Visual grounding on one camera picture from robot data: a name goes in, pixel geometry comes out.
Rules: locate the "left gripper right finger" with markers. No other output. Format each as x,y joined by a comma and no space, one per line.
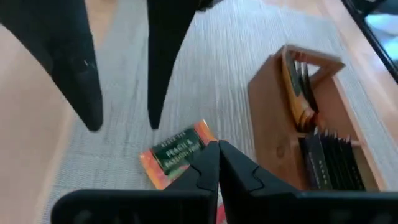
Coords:
248,193

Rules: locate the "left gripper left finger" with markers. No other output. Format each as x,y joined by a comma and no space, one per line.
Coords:
192,193

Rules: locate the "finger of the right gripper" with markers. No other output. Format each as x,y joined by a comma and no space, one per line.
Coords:
68,62
164,46

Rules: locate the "dark blackcurrant tea packet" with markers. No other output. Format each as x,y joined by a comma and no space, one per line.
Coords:
334,168
357,168
343,168
314,161

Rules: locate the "wooden tea box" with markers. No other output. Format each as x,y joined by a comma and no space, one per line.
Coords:
270,124

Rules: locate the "grey woven placemat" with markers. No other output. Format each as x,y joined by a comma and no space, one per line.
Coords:
217,62

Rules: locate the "black metal table frame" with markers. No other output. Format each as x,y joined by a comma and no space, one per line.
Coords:
374,41

